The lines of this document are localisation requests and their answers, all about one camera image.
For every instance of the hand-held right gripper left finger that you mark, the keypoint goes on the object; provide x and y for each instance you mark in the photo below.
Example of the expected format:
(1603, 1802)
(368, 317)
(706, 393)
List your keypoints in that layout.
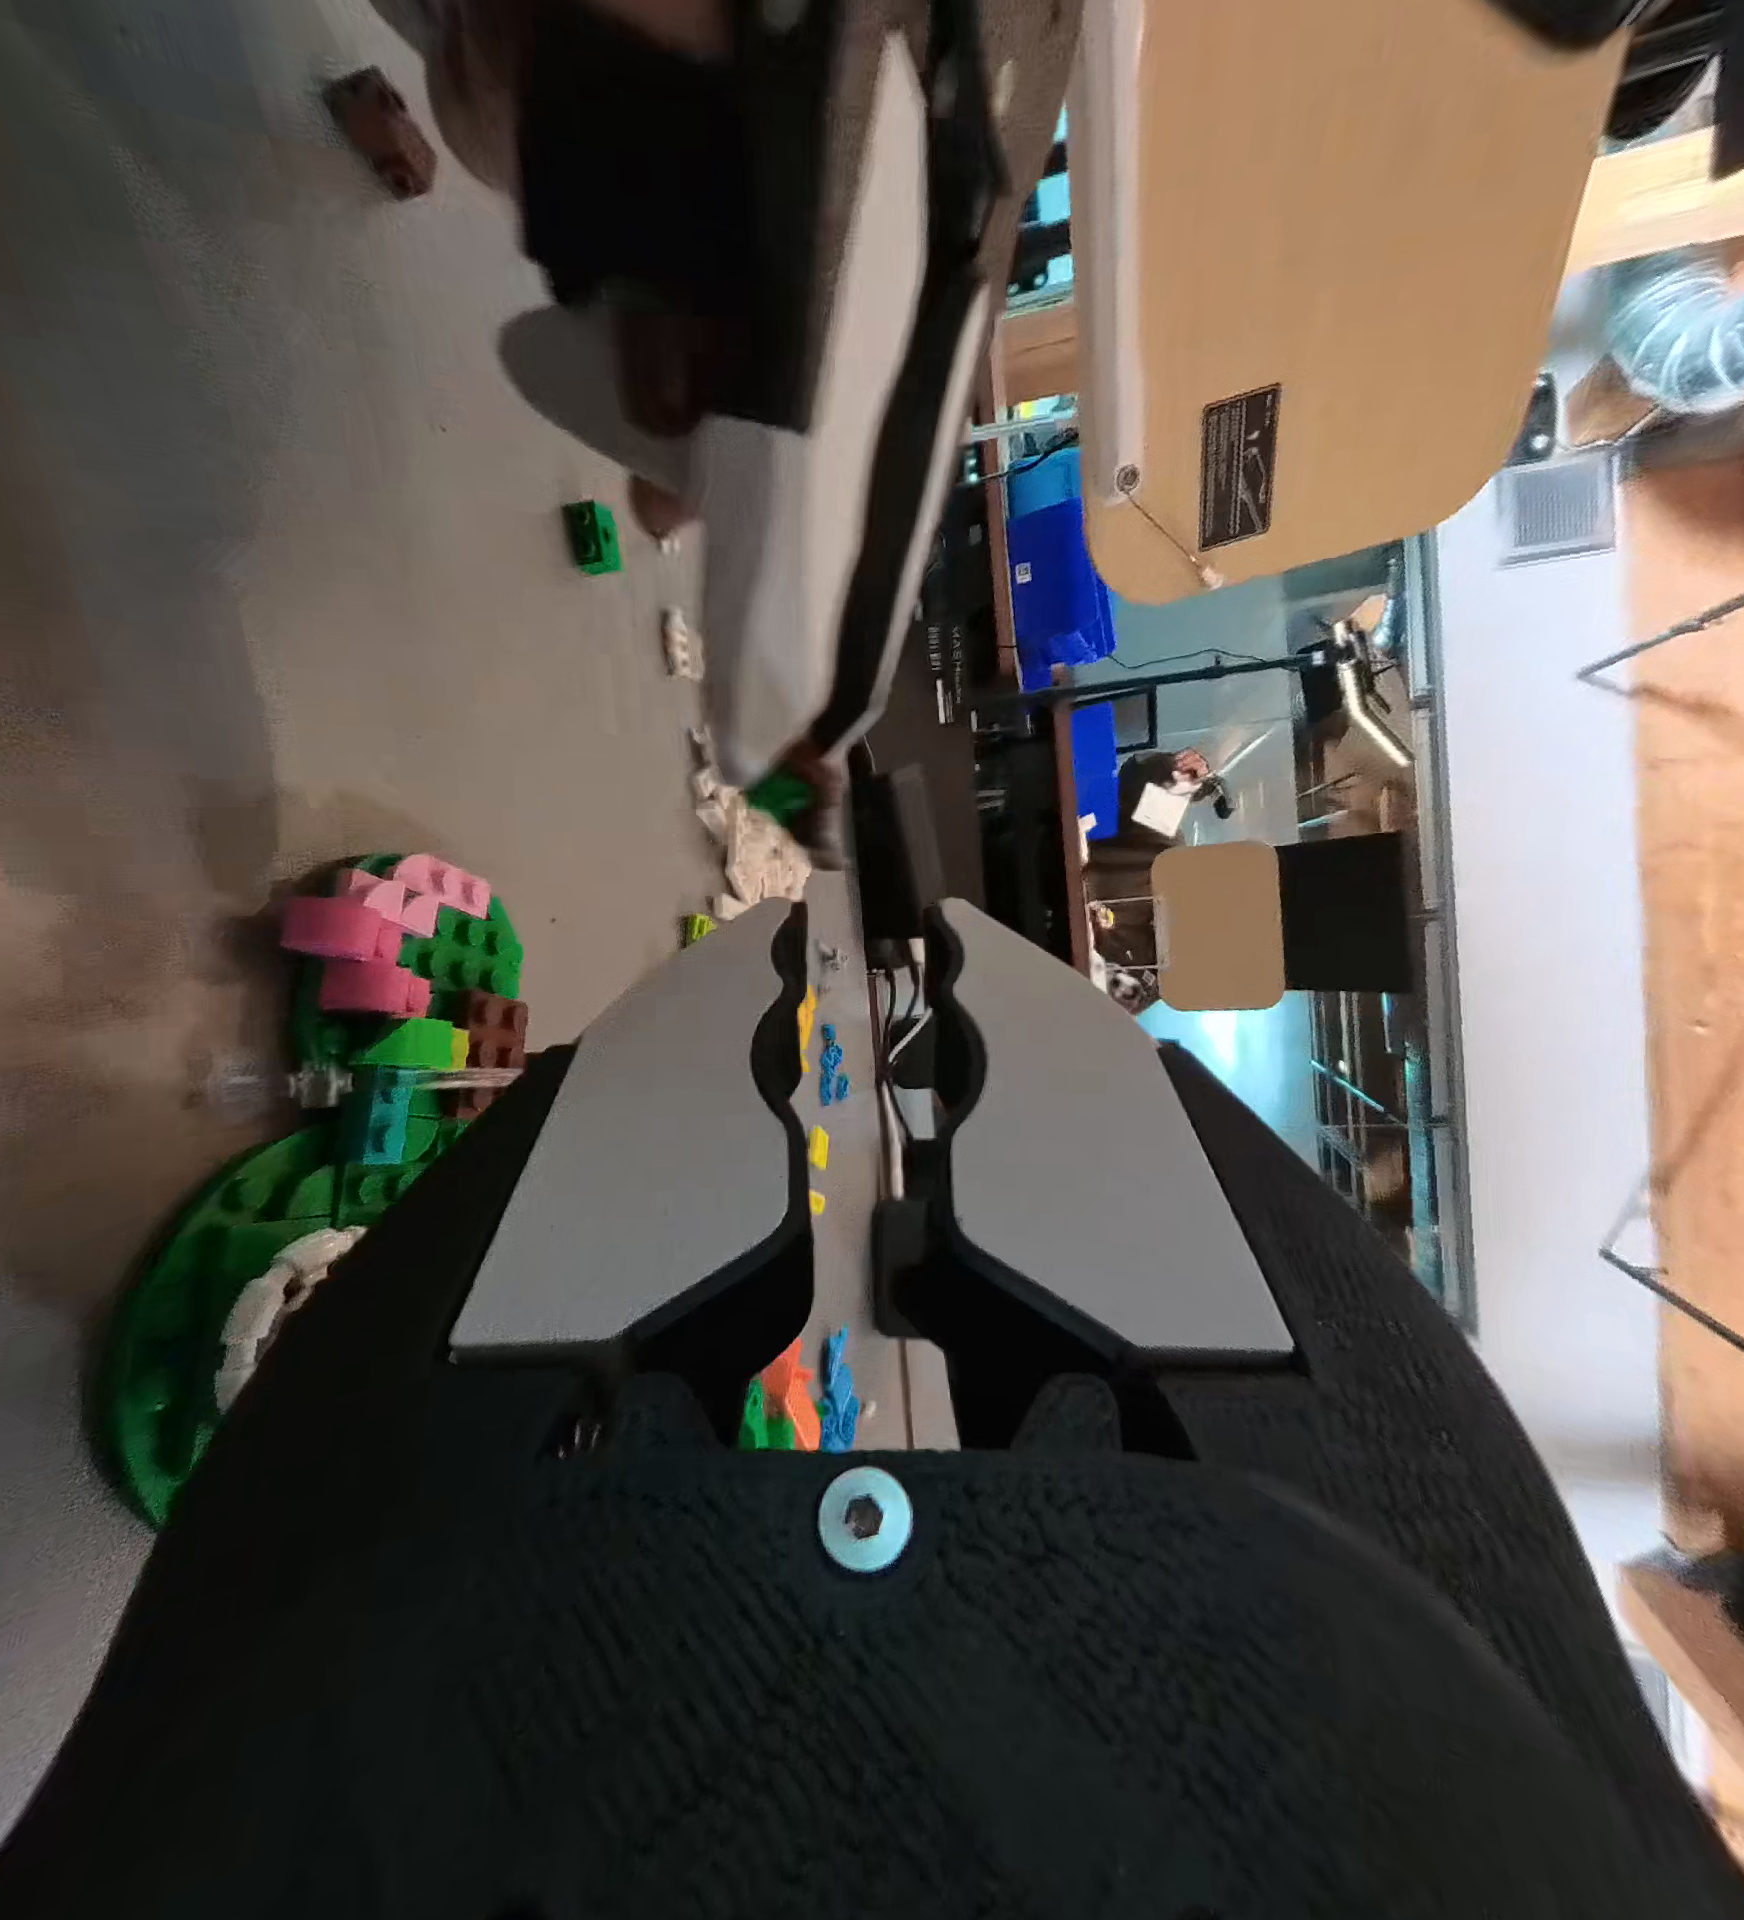
(647, 1140)

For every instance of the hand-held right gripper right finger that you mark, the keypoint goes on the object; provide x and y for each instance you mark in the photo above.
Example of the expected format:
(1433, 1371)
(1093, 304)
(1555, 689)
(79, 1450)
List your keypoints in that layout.
(1098, 1169)

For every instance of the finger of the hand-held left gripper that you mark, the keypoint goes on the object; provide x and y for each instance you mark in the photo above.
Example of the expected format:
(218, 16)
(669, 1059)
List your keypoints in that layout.
(812, 524)

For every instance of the small green toy brick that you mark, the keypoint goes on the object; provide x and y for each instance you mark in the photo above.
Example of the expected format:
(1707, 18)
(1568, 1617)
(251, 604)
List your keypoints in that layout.
(783, 792)

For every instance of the blue storage bin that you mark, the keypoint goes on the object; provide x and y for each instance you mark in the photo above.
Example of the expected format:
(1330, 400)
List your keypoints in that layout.
(1056, 570)

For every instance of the brown toy brick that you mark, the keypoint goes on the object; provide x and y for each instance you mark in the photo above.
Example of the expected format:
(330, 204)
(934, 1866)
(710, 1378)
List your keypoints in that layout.
(380, 132)

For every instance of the small plywood chair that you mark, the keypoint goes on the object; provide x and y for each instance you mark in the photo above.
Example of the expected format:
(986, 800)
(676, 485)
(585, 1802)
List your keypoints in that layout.
(1221, 922)

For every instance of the flower toy brick model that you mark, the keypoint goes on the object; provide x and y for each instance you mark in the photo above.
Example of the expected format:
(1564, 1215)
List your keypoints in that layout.
(362, 1051)

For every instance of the heap of white toy bricks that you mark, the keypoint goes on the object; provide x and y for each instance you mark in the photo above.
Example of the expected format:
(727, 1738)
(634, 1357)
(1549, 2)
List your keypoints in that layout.
(744, 831)

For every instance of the black power adapter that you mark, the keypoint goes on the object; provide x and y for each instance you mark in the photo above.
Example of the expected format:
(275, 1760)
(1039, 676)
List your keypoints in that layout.
(902, 856)

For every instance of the large plywood chair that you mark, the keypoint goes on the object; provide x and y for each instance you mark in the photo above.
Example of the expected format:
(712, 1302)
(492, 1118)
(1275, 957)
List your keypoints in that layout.
(1336, 269)

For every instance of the wall vent grille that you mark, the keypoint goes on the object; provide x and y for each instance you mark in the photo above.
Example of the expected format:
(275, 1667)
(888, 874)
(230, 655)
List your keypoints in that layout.
(1558, 507)

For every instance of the silver ventilation duct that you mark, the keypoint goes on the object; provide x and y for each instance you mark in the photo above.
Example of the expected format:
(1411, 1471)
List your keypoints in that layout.
(1713, 337)

